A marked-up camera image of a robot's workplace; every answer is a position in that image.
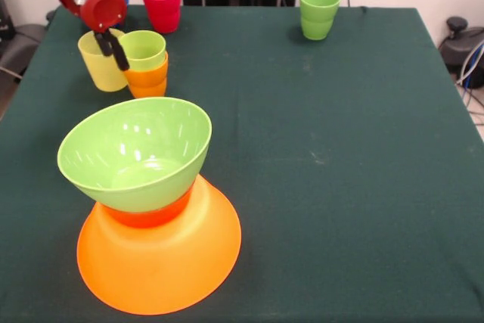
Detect large orange bowl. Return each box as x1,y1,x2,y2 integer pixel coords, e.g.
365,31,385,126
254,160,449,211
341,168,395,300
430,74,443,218
76,173,243,316

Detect dark green tablecloth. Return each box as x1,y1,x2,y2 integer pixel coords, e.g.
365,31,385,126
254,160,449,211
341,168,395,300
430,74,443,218
0,3,484,323

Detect lime cup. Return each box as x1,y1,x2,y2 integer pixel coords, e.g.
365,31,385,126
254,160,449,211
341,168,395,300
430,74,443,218
117,30,168,72

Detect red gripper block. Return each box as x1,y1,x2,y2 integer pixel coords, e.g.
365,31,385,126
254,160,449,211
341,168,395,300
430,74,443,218
57,0,131,72

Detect red-orange bowl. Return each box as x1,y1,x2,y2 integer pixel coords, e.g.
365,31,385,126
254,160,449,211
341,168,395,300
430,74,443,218
101,179,196,229

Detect orange cup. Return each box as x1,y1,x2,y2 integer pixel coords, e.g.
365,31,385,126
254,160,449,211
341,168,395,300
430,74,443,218
123,51,169,100

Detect black equipment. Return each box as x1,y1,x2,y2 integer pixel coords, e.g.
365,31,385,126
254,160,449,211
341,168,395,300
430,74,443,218
0,0,16,40

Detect green cup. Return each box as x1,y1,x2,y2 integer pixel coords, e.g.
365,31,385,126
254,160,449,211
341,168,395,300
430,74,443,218
299,0,342,41

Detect yellow cup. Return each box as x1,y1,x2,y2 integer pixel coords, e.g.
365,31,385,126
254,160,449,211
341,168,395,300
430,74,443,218
77,29,130,93

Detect pink cup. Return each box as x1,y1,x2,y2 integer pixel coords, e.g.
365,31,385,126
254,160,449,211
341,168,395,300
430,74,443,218
141,0,183,34

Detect tangled floor cables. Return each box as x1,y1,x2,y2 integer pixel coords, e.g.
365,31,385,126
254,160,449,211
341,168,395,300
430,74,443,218
455,41,484,126

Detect green bowl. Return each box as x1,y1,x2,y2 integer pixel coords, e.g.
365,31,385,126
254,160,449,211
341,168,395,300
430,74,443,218
57,96,213,214

